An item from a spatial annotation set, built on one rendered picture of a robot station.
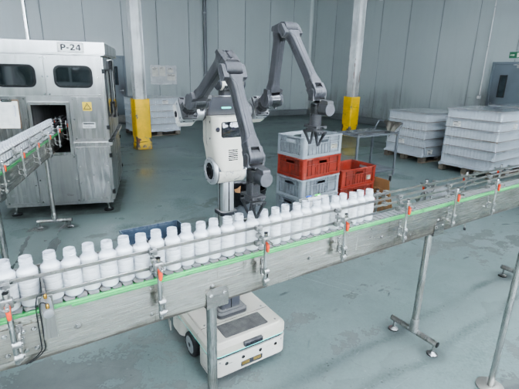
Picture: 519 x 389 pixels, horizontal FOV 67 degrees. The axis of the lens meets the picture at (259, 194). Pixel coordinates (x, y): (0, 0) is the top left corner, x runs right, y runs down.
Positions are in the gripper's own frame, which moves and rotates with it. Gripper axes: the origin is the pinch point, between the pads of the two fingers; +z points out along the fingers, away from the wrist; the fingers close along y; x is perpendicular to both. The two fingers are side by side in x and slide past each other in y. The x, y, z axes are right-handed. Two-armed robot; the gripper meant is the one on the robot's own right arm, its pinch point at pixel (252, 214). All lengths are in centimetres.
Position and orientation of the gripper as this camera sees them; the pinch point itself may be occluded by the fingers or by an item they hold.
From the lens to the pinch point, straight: 166.7
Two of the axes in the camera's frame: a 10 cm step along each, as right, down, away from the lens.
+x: 8.4, -1.4, 5.2
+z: -0.2, 9.6, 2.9
